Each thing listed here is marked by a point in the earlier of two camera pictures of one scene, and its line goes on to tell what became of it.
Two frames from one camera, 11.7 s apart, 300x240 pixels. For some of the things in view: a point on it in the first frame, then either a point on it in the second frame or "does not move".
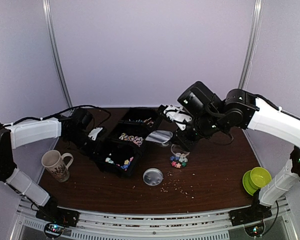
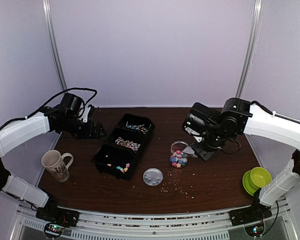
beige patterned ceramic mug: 57,165 does not move
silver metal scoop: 159,136 to 189,149
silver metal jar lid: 153,176 does not move
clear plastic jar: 179,158 does not move
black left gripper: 97,146 to 95,135
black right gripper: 178,138 to 205,154
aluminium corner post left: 55,50 does not move
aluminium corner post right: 255,29 does not move
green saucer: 250,189 does not move
